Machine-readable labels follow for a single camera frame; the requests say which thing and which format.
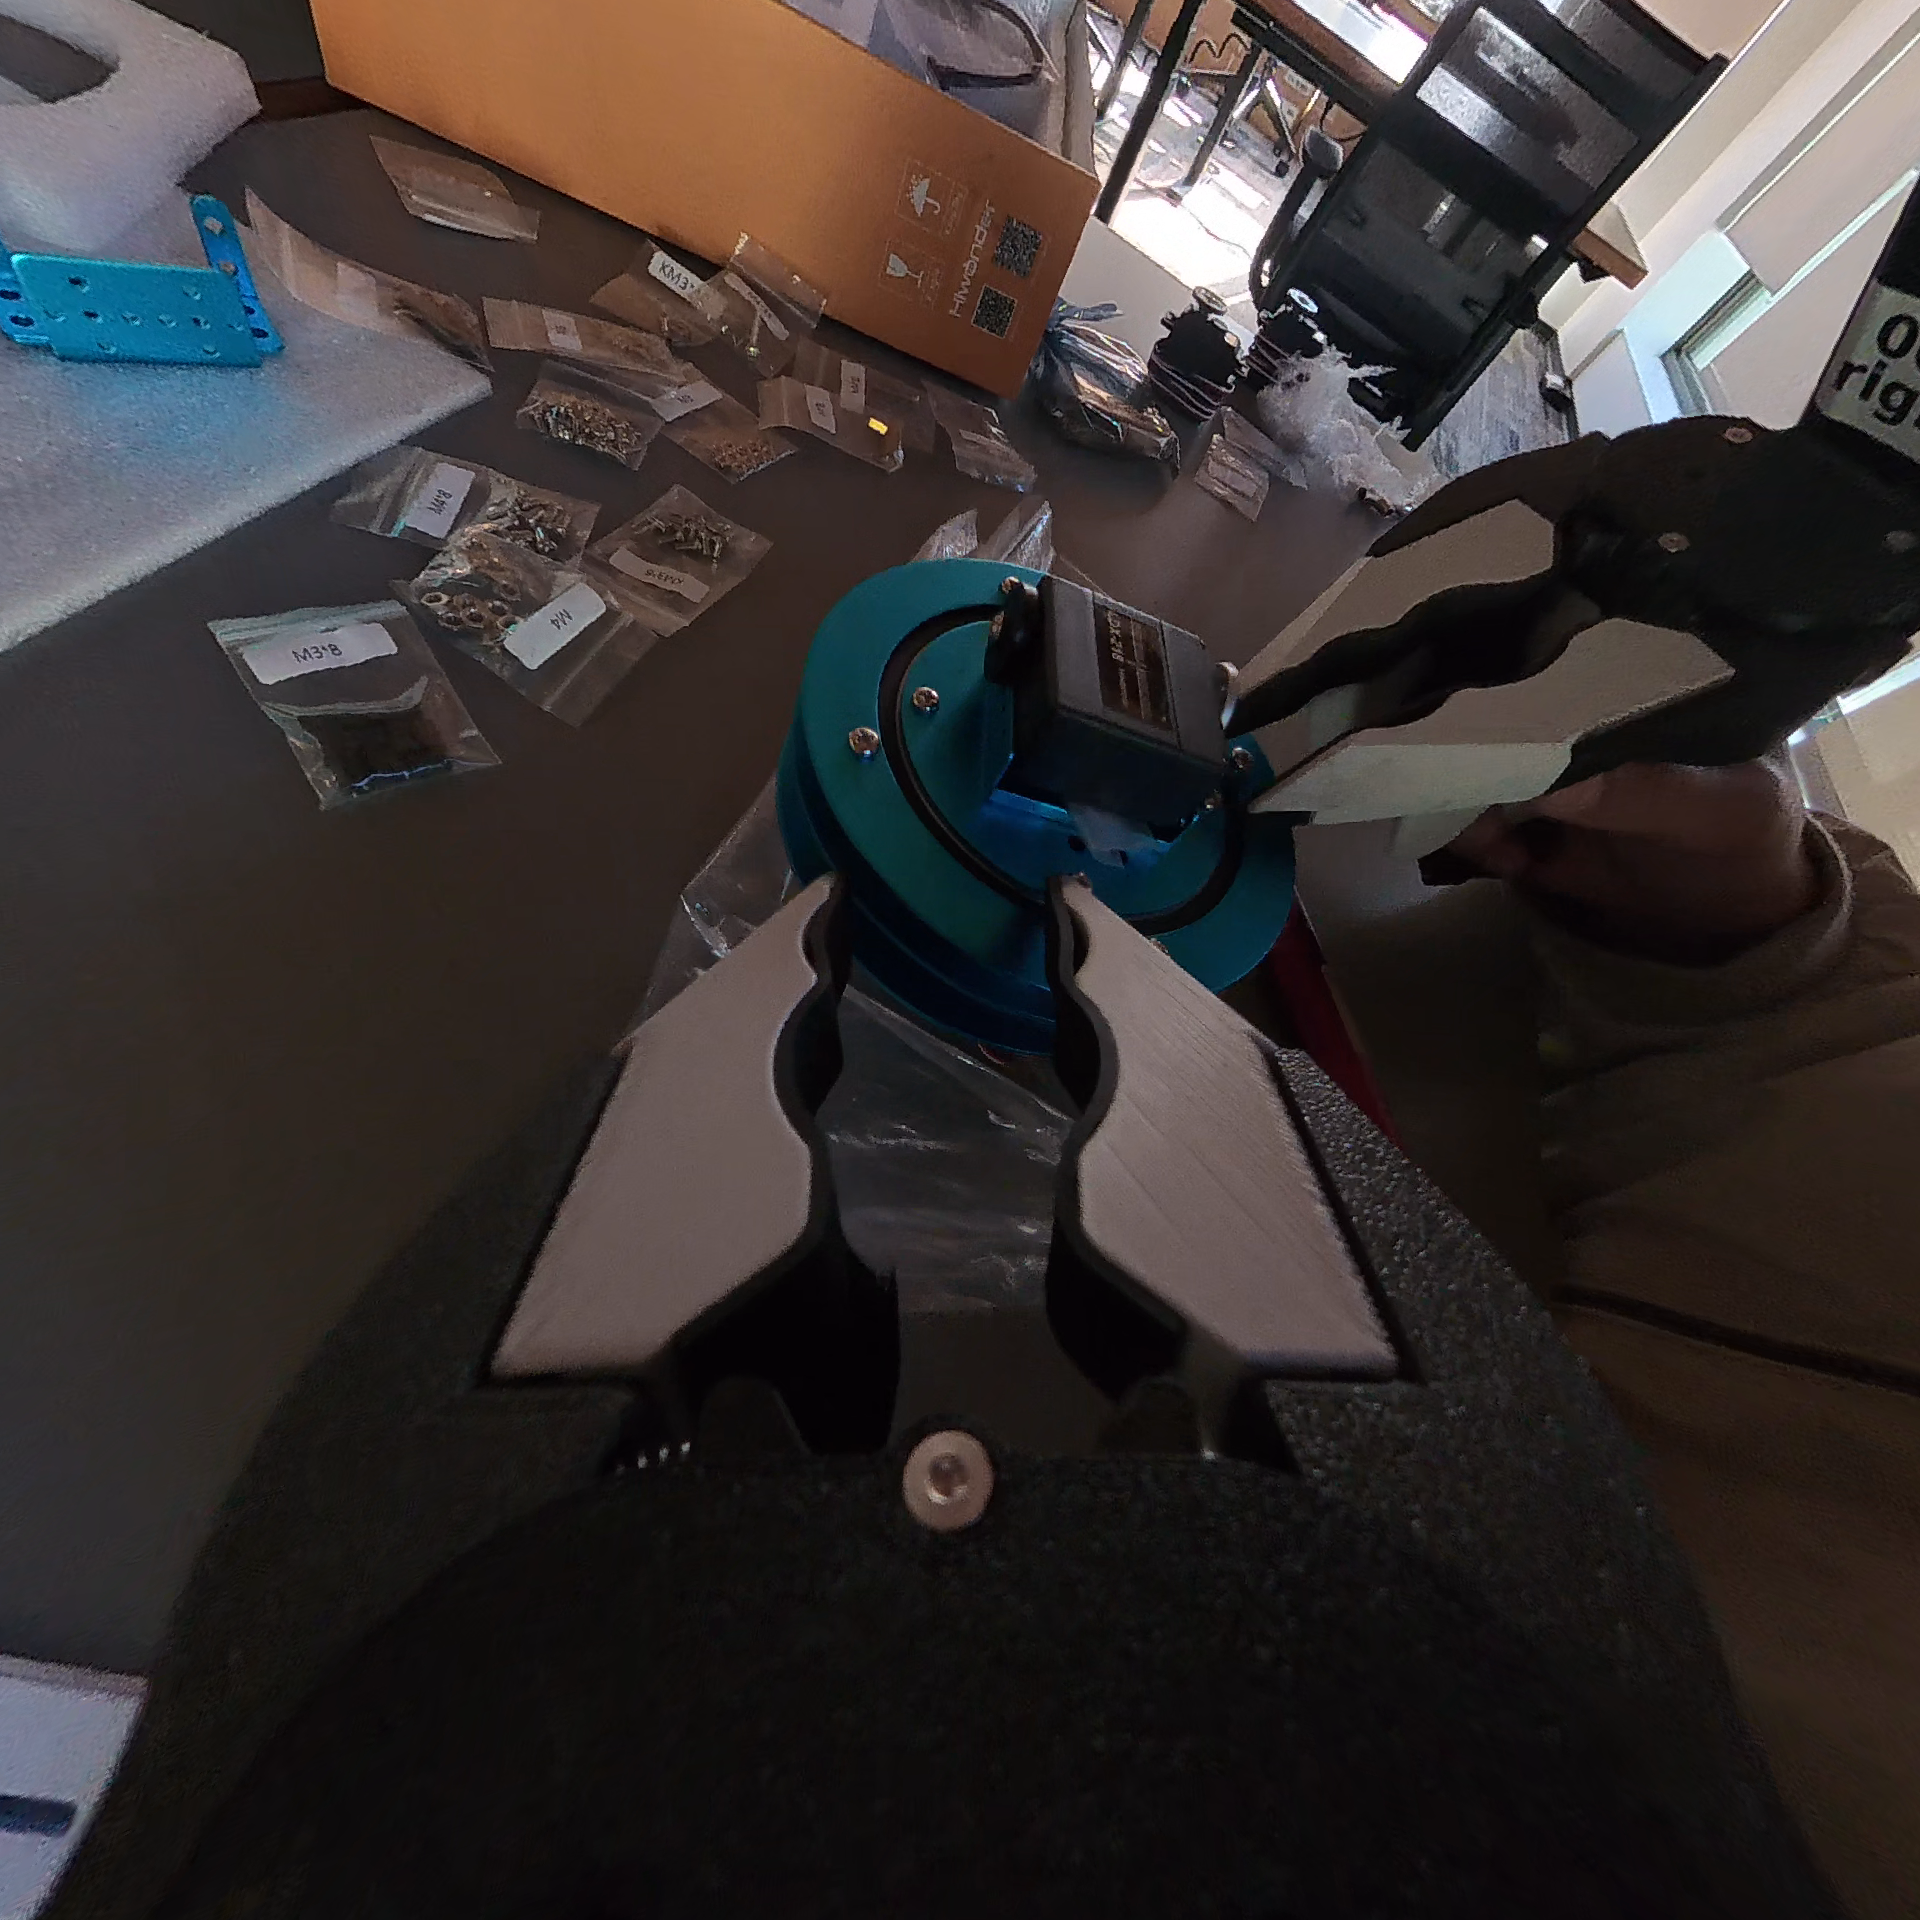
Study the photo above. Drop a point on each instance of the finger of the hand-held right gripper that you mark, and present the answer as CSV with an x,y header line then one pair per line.
x,y
1530,705
1442,585

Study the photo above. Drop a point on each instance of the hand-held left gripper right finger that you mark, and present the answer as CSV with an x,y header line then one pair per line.
x,y
1214,1200

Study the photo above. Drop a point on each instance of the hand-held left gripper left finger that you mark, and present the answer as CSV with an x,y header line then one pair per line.
x,y
676,1200

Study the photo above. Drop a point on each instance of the red electric screwdriver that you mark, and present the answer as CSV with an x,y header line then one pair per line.
x,y
1321,1005

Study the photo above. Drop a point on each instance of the black servo motor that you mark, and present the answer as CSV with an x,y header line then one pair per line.
x,y
1142,674

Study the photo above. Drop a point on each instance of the blue round turntable base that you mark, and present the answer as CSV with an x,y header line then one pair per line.
x,y
855,705

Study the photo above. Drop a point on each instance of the person's right forearm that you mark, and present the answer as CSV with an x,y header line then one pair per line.
x,y
1845,1019

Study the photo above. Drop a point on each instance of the grey desk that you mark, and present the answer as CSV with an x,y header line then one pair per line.
x,y
452,975

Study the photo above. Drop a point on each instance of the person's right hand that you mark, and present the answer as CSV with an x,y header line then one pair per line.
x,y
1681,856

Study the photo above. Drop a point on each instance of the crumpled clear plastic wrap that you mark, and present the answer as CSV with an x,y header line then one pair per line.
x,y
1337,422

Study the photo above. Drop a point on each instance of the large clear plastic bag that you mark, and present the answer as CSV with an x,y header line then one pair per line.
x,y
932,1155

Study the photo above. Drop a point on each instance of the wooden background table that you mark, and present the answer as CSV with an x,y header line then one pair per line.
x,y
1613,235

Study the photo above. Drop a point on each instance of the black office chair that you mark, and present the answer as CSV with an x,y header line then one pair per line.
x,y
1442,254

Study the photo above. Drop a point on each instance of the blue-tinted bag of parts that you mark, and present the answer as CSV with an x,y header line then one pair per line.
x,y
1103,398

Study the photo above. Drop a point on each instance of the person's beige jacket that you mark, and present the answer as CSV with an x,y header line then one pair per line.
x,y
1770,1499

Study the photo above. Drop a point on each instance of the group of small screw bags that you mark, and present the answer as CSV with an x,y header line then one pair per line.
x,y
323,657

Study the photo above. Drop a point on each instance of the white instruction manual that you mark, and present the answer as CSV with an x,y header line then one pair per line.
x,y
61,1741

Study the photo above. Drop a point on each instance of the orange cardboard box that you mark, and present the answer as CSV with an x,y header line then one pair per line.
x,y
676,165

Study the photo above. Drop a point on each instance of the white foam sheet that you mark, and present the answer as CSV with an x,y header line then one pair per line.
x,y
182,451

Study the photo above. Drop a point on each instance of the group of blue metal brackets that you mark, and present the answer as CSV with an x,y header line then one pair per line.
x,y
135,306

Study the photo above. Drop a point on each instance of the white foam block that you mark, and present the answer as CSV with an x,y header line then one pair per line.
x,y
135,149

